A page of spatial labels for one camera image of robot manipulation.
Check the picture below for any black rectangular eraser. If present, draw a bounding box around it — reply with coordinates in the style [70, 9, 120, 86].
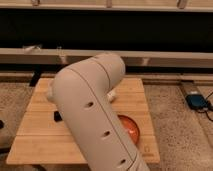
[54, 111, 62, 122]

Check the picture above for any small white bottle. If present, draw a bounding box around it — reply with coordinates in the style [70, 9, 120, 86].
[107, 90, 116, 102]

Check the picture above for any orange round bowl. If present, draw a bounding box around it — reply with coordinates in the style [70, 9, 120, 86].
[118, 115, 140, 145]

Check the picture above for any blue device on floor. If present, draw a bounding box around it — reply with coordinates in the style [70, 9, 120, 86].
[186, 94, 207, 110]

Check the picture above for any black cable on floor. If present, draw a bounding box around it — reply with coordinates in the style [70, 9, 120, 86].
[195, 91, 213, 122]

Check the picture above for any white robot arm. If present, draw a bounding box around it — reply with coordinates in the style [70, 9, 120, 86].
[49, 53, 150, 171]

